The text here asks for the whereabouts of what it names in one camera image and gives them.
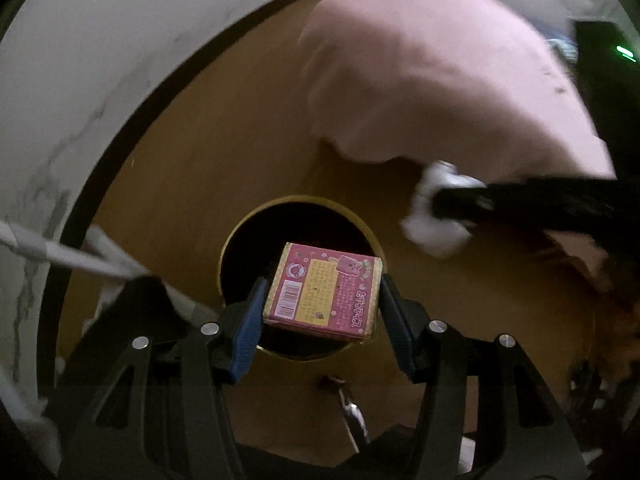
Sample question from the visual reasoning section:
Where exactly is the chrome swivel chair base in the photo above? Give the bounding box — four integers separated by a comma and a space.
339, 386, 372, 453

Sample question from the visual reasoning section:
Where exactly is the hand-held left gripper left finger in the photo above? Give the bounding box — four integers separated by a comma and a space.
57, 276, 271, 480

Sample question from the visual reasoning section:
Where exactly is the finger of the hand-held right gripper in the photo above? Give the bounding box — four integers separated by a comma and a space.
431, 174, 640, 248

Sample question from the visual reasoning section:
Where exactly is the black device with green light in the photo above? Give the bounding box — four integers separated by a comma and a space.
572, 17, 640, 68

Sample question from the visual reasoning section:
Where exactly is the pink blanket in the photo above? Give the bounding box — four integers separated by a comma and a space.
299, 0, 620, 293

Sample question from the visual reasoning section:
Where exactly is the white tissue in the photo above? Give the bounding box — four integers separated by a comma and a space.
401, 160, 487, 259

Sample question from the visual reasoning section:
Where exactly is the black trash bin gold rim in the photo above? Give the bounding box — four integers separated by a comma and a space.
216, 195, 387, 361

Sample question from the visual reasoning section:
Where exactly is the pink printed cardboard box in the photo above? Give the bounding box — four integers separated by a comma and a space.
262, 241, 385, 344

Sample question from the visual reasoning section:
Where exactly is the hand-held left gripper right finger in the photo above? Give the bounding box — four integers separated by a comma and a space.
379, 272, 586, 480

